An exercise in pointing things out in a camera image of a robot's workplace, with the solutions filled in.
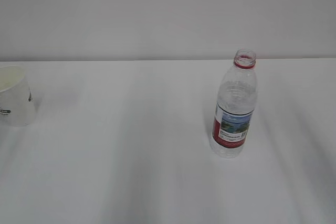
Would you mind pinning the clear Nongfu Spring water bottle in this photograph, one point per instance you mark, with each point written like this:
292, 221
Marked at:
236, 101

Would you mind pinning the white embossed paper cup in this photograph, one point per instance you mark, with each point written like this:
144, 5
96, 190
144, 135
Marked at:
17, 106

